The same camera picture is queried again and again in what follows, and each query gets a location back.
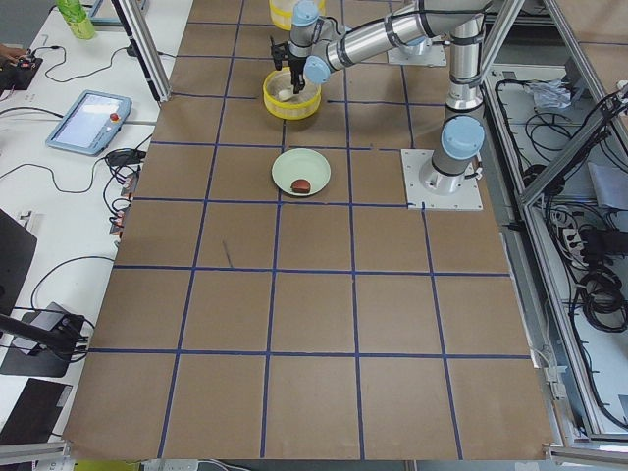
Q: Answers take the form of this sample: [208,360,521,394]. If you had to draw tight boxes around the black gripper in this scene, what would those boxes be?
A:
[287,52,307,93]

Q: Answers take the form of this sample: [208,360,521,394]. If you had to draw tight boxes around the white bun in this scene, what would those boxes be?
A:
[277,88,294,102]

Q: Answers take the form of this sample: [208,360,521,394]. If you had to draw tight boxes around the yellow bamboo steamer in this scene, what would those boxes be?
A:
[269,0,326,30]
[263,68,322,121]

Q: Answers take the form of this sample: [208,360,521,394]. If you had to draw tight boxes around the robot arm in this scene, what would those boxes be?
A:
[271,1,491,196]

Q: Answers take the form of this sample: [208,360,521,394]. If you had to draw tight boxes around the light green plate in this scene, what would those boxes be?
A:
[271,148,332,197]

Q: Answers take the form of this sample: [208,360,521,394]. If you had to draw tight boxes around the red-brown bun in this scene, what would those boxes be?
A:
[290,179,312,194]

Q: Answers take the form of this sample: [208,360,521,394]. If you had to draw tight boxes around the teach pendant with red button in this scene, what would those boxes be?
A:
[45,90,132,156]

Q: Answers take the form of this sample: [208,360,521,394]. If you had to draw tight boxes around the green bottle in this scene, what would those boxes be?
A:
[56,0,95,40]

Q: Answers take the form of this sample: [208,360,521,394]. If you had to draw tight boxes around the black laptop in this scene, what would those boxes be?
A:
[0,211,37,315]

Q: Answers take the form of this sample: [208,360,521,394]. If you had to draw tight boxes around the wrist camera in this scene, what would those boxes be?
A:
[270,36,289,71]

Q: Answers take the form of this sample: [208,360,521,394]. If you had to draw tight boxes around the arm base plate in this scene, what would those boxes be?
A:
[387,36,447,68]
[400,149,484,211]

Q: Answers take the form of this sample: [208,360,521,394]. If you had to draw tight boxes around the aluminium frame post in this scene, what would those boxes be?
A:
[112,0,172,103]

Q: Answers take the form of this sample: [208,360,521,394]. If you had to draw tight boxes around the black camera stand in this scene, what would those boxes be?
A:
[1,302,94,378]

